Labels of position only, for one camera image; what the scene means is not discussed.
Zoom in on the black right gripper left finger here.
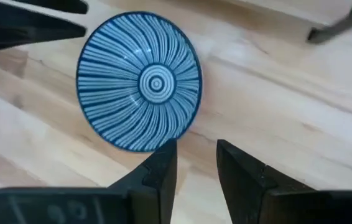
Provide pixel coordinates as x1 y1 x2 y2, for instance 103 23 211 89
107 138 178 224

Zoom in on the blue white striped bowl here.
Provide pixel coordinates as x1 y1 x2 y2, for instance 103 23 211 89
75 11 203 153

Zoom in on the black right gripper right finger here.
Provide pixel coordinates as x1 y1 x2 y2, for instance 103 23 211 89
215 139 315 224

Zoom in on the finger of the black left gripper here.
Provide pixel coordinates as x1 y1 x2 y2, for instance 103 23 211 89
14 0 89 15
0 0 87 55

